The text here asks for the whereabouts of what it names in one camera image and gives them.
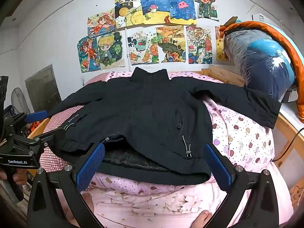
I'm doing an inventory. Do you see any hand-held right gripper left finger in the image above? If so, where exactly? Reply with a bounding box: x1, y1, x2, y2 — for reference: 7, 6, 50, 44
27, 142, 106, 228

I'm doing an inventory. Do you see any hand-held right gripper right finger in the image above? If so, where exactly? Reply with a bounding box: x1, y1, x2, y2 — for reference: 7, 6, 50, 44
203, 142, 279, 228

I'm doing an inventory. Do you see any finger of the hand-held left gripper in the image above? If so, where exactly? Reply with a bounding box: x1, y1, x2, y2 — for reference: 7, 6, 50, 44
27, 128, 66, 148
24, 110, 47, 124

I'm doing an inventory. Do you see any black jacket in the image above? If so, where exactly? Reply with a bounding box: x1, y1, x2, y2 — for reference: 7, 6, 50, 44
47, 67, 282, 186

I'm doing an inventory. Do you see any person's left hand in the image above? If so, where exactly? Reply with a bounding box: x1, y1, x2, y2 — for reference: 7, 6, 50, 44
0, 169, 30, 187

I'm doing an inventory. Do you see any standing fan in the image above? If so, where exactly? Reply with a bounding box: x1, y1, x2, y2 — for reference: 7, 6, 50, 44
11, 87, 31, 114

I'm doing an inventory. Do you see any pink checked bed sheet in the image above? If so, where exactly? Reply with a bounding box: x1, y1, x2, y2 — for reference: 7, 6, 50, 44
39, 72, 112, 174

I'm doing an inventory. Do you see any dark blue plastic crate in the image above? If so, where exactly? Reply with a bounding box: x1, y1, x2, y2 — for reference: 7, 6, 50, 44
3, 104, 22, 122

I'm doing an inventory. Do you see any pink fruit-print quilt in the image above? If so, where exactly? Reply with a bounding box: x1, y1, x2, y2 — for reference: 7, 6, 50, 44
39, 71, 295, 228

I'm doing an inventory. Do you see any person's bare foot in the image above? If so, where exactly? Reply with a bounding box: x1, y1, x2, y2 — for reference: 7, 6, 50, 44
190, 209, 213, 228

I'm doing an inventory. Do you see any beige bear-print cloth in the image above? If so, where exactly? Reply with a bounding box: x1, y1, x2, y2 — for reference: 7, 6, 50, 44
290, 178, 304, 207

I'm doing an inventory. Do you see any grey wall hatch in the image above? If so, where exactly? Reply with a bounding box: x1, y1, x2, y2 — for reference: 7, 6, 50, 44
25, 64, 62, 113

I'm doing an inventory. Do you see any black cable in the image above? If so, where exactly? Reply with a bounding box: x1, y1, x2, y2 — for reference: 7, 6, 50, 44
273, 128, 304, 162

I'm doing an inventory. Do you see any wooden bed frame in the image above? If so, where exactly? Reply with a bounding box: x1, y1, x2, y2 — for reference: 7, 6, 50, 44
27, 65, 304, 209

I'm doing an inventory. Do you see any white wall unit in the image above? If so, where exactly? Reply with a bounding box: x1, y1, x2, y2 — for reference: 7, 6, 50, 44
252, 13, 270, 22

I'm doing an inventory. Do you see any group of colourful wall drawings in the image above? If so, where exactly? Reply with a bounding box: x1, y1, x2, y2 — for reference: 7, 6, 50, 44
76, 0, 232, 74

